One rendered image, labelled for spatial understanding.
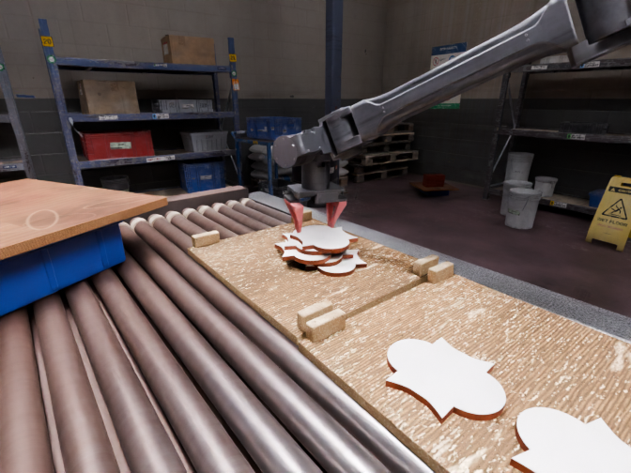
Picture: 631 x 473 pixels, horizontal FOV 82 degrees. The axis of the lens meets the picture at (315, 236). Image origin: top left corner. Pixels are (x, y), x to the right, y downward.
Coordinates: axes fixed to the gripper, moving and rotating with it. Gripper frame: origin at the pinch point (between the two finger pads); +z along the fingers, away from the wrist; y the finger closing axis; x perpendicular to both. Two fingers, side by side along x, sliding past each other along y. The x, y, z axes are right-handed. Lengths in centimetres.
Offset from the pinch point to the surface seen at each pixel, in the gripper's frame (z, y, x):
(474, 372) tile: 2.7, 2.8, -43.2
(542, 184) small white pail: 71, 386, 226
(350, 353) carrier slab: 4.0, -8.4, -33.9
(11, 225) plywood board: -5, -53, 6
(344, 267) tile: 3.5, 1.0, -12.6
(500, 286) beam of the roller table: 6.0, 27.3, -25.1
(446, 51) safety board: -88, 381, 424
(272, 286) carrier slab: 4.6, -13.0, -13.0
